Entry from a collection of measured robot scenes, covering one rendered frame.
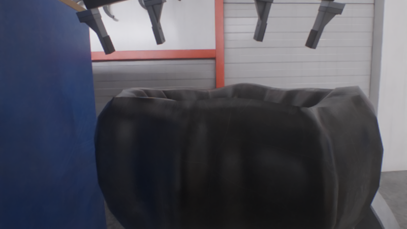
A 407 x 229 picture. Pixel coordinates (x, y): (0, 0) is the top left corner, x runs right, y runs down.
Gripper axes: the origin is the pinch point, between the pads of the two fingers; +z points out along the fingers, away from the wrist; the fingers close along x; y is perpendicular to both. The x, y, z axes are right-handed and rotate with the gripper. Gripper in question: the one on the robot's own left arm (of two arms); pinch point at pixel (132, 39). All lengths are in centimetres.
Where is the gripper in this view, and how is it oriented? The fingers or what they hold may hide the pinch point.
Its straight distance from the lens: 51.2
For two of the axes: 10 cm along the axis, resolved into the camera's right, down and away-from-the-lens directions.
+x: -9.7, 1.2, 2.0
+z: 2.0, 8.6, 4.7
